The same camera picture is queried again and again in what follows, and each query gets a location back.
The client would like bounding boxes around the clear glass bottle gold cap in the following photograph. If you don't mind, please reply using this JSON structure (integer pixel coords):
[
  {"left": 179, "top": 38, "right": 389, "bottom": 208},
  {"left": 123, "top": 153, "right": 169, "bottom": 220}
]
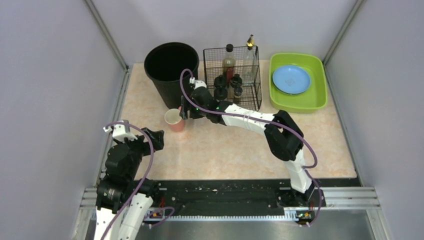
[{"left": 242, "top": 34, "right": 258, "bottom": 84}]

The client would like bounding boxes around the spice jar black lid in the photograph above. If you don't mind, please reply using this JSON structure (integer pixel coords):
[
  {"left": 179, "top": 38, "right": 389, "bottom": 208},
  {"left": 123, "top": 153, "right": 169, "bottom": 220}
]
[
  {"left": 213, "top": 75, "right": 227, "bottom": 88},
  {"left": 213, "top": 87, "right": 228, "bottom": 101},
  {"left": 230, "top": 73, "right": 243, "bottom": 88}
]

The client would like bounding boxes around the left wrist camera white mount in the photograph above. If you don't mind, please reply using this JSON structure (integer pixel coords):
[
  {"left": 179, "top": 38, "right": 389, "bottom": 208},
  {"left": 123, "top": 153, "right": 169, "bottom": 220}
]
[{"left": 103, "top": 119, "right": 138, "bottom": 143}]

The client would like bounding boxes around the black plastic waste bin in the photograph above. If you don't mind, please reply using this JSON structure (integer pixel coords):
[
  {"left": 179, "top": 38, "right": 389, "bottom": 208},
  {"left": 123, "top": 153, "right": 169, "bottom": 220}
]
[{"left": 143, "top": 42, "right": 200, "bottom": 109}]

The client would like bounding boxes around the small dark spice jar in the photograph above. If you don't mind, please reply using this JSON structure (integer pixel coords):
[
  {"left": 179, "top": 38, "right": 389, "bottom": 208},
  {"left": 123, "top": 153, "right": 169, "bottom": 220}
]
[{"left": 233, "top": 86, "right": 243, "bottom": 104}]

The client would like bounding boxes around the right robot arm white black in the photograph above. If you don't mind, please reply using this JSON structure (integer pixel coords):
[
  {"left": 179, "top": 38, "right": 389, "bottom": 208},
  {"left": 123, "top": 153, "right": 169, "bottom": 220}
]
[{"left": 180, "top": 86, "right": 325, "bottom": 208}]

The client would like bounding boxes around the black wire mesh rack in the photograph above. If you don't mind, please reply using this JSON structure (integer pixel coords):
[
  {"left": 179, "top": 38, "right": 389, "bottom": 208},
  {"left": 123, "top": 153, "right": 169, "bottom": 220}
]
[{"left": 203, "top": 46, "right": 262, "bottom": 111}]

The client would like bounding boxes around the purple cable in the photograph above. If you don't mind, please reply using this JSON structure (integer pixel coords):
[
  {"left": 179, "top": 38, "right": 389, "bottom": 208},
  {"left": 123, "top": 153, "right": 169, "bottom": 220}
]
[
  {"left": 99, "top": 121, "right": 175, "bottom": 240},
  {"left": 179, "top": 68, "right": 324, "bottom": 228}
]

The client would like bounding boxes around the pink ceramic mug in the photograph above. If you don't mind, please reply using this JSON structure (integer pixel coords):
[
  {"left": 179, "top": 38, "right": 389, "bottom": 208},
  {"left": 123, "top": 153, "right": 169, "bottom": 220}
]
[{"left": 164, "top": 107, "right": 185, "bottom": 133}]

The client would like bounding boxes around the dark sauce bottle black cap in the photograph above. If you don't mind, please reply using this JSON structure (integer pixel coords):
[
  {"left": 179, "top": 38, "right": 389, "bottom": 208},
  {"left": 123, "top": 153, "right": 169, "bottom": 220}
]
[{"left": 222, "top": 43, "right": 236, "bottom": 86}]

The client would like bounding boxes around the green plastic basin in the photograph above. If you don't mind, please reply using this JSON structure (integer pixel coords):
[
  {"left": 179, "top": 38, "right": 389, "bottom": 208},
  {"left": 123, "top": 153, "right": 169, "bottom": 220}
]
[{"left": 268, "top": 52, "right": 328, "bottom": 113}]

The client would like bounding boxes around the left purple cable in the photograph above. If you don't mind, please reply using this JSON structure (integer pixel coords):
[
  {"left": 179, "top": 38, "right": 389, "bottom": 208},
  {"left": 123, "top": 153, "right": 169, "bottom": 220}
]
[{"left": 99, "top": 121, "right": 175, "bottom": 240}]

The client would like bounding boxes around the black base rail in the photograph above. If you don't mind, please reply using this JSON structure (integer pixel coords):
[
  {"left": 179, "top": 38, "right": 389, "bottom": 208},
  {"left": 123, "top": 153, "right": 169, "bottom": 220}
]
[{"left": 127, "top": 178, "right": 360, "bottom": 220}]

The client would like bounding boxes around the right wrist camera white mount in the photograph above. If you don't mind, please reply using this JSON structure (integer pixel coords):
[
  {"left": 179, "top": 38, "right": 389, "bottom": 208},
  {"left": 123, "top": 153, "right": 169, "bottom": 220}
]
[{"left": 189, "top": 77, "right": 207, "bottom": 90}]

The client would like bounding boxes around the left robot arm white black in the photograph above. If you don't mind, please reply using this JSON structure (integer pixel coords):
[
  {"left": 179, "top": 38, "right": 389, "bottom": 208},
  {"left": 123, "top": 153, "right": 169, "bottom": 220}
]
[{"left": 94, "top": 120, "right": 165, "bottom": 240}]

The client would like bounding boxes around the blue plastic plate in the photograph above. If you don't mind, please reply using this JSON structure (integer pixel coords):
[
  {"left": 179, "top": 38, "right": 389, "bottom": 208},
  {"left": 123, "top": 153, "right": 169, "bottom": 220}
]
[{"left": 272, "top": 65, "right": 312, "bottom": 95}]

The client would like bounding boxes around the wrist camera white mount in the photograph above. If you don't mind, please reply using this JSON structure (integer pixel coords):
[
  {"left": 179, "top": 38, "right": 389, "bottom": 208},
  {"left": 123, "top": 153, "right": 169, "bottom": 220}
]
[
  {"left": 189, "top": 77, "right": 207, "bottom": 90},
  {"left": 103, "top": 119, "right": 138, "bottom": 143}
]

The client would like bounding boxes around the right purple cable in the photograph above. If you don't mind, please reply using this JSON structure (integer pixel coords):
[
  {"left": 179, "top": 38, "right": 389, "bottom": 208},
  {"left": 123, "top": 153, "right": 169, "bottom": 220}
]
[{"left": 179, "top": 68, "right": 324, "bottom": 228}]

